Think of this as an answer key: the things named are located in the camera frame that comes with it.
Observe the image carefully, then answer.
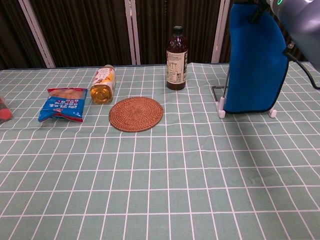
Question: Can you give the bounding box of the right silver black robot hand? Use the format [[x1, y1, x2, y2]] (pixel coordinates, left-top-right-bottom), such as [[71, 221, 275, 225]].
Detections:
[[247, 0, 270, 23]]

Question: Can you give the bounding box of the dark glass bottle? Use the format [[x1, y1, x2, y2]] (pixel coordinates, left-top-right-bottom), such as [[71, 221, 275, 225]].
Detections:
[[166, 25, 189, 91]]

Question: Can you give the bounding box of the round woven coaster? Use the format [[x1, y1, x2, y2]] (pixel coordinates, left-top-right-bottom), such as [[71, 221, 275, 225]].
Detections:
[[108, 96, 164, 133]]

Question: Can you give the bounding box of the yellow tea bottle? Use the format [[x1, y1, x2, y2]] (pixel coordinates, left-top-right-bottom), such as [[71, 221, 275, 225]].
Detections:
[[89, 64, 117, 105]]

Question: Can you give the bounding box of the green checked tablecloth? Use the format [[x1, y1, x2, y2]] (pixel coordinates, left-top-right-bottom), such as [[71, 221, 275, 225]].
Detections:
[[0, 61, 320, 240]]

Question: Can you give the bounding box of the blue snack bag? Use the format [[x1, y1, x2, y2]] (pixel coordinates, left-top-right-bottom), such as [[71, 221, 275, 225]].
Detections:
[[37, 87, 88, 123]]

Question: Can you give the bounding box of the clear pack of red items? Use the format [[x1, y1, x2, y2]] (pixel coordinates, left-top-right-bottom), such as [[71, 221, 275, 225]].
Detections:
[[0, 96, 13, 124]]

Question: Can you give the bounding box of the grey partition post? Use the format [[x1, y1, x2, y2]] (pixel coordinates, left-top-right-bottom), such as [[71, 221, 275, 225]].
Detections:
[[124, 0, 141, 66], [18, 0, 56, 68], [211, 0, 231, 64]]

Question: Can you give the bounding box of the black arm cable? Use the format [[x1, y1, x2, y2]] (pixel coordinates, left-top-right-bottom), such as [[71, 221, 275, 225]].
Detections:
[[282, 43, 320, 90]]

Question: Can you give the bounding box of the metal wire rack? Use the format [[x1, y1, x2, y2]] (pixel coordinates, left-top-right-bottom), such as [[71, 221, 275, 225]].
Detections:
[[211, 63, 278, 119]]

